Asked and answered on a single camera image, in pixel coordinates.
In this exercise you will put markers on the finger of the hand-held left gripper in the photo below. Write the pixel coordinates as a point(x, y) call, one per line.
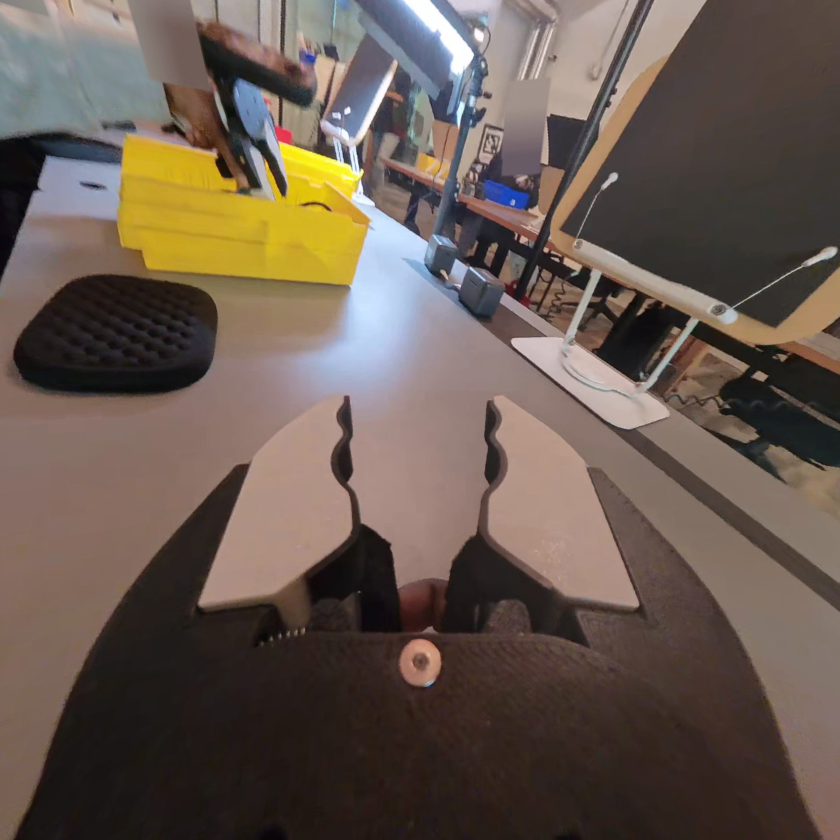
point(256, 174)
point(277, 164)

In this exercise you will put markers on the person's left forearm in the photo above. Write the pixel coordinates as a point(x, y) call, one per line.
point(65, 72)

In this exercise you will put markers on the person's left hand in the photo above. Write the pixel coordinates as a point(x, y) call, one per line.
point(197, 118)

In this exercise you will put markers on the blue plastic bin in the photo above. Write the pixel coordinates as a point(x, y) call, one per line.
point(505, 195)

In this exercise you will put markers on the led light panel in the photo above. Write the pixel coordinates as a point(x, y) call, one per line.
point(420, 33)

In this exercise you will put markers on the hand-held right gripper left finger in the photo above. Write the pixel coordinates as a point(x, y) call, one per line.
point(289, 518)

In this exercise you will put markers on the fiducial marker sign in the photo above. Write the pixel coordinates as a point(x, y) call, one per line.
point(491, 144)

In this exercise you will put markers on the wood-framed black panel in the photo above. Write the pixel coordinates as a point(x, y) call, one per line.
point(722, 164)
point(358, 92)

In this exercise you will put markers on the black foam wrist pad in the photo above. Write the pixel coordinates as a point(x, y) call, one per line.
point(111, 334)

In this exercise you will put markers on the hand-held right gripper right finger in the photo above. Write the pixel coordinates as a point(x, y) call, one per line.
point(558, 525)

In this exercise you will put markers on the small yellow plastic bin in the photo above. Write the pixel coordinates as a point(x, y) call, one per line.
point(433, 164)

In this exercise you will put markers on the long wooden table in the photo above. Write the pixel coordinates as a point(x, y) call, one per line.
point(505, 213)

